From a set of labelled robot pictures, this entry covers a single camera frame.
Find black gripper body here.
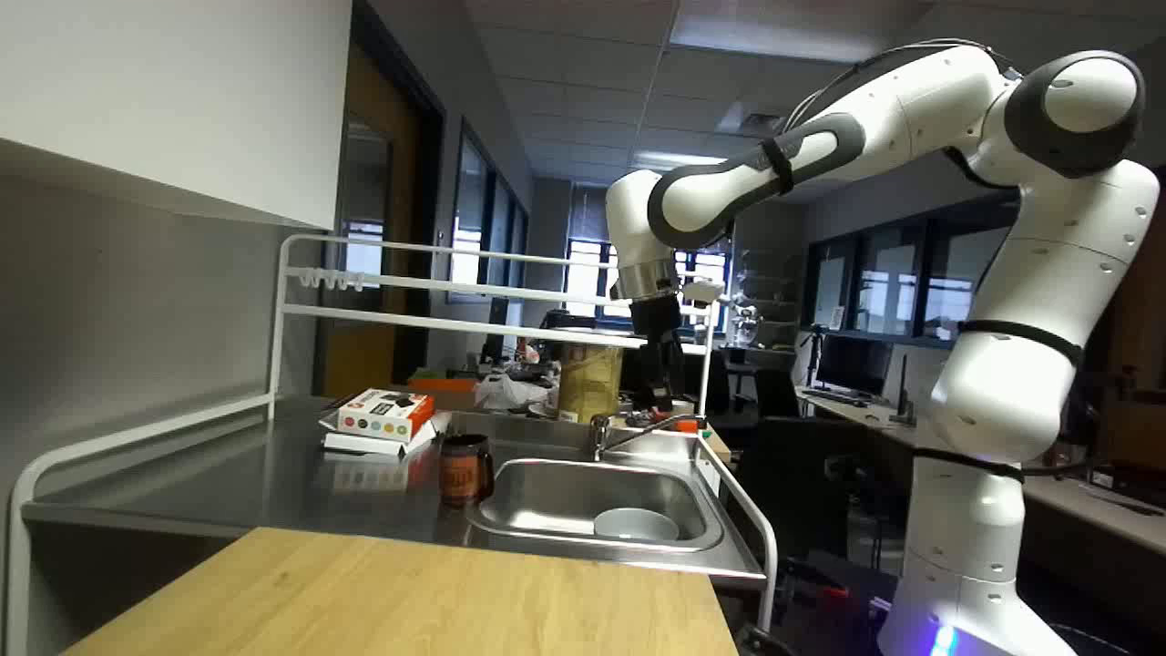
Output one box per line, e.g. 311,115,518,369
628,293,690,364

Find brown glazed mug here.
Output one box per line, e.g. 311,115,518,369
438,430,495,510

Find stainless steel sink counter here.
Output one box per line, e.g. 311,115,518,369
2,391,783,656

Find yellow cylindrical container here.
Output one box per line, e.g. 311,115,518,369
553,344,628,426

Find white plastic bag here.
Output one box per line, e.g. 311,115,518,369
473,369,556,416

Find light blue bowl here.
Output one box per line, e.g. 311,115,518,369
589,503,686,548

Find orange box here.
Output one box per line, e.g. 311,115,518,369
407,370,484,412

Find dark framed office windows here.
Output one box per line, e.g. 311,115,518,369
801,197,1025,350

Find white metal shelf rack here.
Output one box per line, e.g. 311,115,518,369
267,228,720,421

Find colourful printed box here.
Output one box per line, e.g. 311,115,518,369
335,385,442,442

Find flat white box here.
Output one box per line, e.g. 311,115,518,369
318,407,456,463

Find brown wooden door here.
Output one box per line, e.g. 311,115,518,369
314,6,448,401

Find rectangular ceiling light panel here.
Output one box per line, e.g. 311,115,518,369
666,0,907,65

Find white background desk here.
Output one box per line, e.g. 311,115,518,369
793,380,1166,561

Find white wall cabinet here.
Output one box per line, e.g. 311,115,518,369
0,0,358,232

